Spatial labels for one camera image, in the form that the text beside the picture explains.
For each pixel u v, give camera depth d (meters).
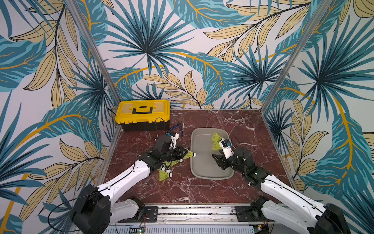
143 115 0.96
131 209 0.60
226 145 0.68
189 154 0.79
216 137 0.98
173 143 0.72
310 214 0.42
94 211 0.39
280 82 1.00
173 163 0.69
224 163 0.70
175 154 0.70
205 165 0.92
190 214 0.75
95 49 0.83
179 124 1.09
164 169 0.87
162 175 0.83
